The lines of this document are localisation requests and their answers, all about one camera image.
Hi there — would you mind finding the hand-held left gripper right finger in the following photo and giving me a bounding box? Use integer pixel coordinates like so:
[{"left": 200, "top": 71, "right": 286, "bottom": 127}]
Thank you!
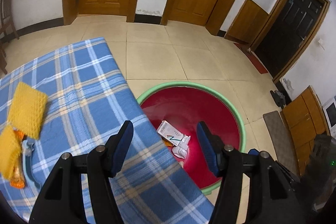
[{"left": 196, "top": 121, "right": 303, "bottom": 224}]

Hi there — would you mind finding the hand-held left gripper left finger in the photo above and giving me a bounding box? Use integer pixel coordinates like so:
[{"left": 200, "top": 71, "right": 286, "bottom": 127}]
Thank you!
[{"left": 28, "top": 120, "right": 134, "bottom": 224}]

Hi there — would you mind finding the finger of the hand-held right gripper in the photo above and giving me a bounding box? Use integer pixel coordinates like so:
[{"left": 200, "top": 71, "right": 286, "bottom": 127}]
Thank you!
[{"left": 247, "top": 149, "right": 302, "bottom": 184}]

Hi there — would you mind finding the white medicine box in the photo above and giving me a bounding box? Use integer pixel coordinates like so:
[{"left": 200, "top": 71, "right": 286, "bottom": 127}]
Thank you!
[{"left": 157, "top": 120, "right": 184, "bottom": 147}]

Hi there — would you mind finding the red basin with green rim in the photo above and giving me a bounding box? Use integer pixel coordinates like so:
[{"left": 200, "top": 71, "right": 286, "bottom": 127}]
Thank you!
[{"left": 136, "top": 81, "right": 247, "bottom": 195}]

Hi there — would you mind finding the yellow foam net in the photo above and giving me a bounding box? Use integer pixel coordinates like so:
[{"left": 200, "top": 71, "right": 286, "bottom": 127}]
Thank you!
[{"left": 0, "top": 82, "right": 49, "bottom": 180}]

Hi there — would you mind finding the grey floor mat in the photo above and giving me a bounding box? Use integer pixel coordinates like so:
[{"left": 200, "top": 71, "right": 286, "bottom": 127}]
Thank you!
[{"left": 263, "top": 111, "right": 300, "bottom": 176}]

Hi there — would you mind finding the wooden cabinet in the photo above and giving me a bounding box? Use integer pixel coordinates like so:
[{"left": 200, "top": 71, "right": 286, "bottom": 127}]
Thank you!
[{"left": 280, "top": 85, "right": 331, "bottom": 177}]

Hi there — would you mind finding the blue plaid tablecloth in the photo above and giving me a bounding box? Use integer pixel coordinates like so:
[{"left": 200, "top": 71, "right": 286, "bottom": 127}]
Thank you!
[{"left": 0, "top": 37, "right": 214, "bottom": 224}]

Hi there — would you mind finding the white appliance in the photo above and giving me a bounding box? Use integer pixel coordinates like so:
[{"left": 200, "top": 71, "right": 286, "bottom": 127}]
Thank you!
[{"left": 322, "top": 97, "right": 336, "bottom": 136}]

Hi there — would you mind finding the light blue plastic tool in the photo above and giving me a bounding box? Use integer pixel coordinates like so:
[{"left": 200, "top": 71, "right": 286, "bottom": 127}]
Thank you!
[{"left": 21, "top": 140, "right": 41, "bottom": 188}]

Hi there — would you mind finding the dark entrance door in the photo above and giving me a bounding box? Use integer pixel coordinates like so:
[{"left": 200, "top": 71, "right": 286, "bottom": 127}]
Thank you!
[{"left": 249, "top": 0, "right": 331, "bottom": 84}]

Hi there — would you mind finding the low wooden cabinet door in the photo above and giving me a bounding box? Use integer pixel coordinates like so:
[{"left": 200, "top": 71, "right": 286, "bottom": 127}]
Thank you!
[{"left": 224, "top": 0, "right": 271, "bottom": 45}]

